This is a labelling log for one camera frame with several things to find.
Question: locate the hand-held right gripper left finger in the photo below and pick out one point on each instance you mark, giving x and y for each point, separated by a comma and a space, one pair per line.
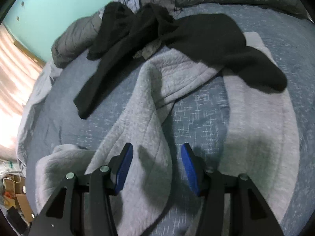
124, 169

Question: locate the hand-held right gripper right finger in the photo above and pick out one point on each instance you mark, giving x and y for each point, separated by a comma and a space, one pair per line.
190, 169

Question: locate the grey sweatpants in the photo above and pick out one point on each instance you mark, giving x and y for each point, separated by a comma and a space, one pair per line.
152, 103

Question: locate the blue patterned bed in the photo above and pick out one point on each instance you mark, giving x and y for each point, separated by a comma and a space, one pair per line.
64, 108

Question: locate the cardboard box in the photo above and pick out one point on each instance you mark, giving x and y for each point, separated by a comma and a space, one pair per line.
22, 201

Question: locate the dark grey garment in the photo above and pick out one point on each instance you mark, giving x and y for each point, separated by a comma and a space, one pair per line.
149, 50

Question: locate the black pants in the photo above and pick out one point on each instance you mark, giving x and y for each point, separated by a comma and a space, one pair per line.
209, 36

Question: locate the pink curtain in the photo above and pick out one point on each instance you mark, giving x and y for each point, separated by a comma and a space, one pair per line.
14, 78

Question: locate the blue striped shirt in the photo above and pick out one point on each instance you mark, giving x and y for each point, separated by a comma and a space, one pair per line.
133, 1

